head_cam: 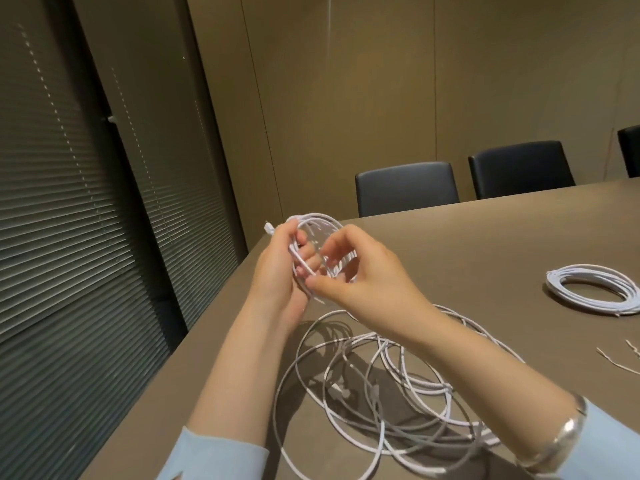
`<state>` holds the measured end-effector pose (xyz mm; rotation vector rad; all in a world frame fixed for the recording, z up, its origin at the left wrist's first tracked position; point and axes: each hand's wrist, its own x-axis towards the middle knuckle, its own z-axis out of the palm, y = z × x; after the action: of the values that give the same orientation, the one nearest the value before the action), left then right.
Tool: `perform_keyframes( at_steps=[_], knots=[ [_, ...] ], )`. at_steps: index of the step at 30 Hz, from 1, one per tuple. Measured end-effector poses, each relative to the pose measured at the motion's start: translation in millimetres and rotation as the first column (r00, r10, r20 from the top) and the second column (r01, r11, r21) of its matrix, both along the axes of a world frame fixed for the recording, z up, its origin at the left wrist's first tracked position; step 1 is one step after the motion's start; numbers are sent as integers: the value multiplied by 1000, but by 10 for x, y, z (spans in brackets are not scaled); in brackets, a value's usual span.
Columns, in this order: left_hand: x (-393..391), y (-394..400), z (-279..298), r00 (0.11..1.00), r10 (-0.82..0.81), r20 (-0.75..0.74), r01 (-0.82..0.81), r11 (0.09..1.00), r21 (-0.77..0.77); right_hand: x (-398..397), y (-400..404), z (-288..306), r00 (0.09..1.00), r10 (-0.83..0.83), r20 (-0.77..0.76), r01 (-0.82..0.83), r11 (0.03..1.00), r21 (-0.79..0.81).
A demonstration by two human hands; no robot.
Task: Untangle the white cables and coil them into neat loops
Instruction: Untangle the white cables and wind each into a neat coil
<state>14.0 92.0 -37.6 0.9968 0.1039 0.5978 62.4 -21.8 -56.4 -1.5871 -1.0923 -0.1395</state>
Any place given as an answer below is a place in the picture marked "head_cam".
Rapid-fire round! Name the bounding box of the silver bracelet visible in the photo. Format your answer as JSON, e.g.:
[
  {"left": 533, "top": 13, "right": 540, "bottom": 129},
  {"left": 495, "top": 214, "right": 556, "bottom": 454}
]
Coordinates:
[{"left": 515, "top": 393, "right": 589, "bottom": 471}]

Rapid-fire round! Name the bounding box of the brown table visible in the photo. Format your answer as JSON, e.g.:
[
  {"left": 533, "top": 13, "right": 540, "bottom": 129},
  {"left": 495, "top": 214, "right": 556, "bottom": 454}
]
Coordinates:
[{"left": 75, "top": 177, "right": 640, "bottom": 480}]

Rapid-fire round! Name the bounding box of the bunch of white twist ties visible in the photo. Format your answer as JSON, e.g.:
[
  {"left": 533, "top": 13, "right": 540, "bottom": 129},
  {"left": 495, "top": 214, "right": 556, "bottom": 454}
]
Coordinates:
[{"left": 595, "top": 338, "right": 640, "bottom": 377}]

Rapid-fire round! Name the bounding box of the white cable bundle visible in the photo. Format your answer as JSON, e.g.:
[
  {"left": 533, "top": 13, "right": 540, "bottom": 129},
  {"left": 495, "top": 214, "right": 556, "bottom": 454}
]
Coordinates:
[{"left": 263, "top": 212, "right": 361, "bottom": 305}]

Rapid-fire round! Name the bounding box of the glass partition with grey blinds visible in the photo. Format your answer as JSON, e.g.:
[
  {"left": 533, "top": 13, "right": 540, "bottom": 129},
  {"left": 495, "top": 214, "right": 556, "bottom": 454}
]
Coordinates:
[{"left": 0, "top": 0, "right": 249, "bottom": 480}]

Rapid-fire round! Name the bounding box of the person's left forearm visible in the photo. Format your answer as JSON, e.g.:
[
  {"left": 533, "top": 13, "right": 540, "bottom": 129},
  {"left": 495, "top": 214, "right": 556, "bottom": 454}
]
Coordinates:
[{"left": 155, "top": 304, "right": 301, "bottom": 480}]

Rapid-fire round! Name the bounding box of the person's right hand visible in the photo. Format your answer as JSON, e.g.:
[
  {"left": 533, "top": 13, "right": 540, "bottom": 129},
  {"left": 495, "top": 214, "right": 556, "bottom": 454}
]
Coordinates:
[{"left": 305, "top": 224, "right": 441, "bottom": 348}]

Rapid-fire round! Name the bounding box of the pile of white cables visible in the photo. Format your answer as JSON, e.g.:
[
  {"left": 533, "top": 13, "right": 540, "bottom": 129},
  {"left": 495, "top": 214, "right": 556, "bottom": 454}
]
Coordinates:
[{"left": 272, "top": 304, "right": 526, "bottom": 480}]

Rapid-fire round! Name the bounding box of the dark meeting chair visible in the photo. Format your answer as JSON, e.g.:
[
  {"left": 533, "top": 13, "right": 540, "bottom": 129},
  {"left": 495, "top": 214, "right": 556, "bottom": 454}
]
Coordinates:
[
  {"left": 467, "top": 140, "right": 577, "bottom": 201},
  {"left": 355, "top": 161, "right": 461, "bottom": 218},
  {"left": 617, "top": 125, "right": 640, "bottom": 179}
]

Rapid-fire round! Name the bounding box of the person's left hand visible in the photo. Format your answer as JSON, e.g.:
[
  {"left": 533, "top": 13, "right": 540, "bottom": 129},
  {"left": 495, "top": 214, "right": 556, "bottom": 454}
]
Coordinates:
[{"left": 247, "top": 220, "right": 323, "bottom": 338}]

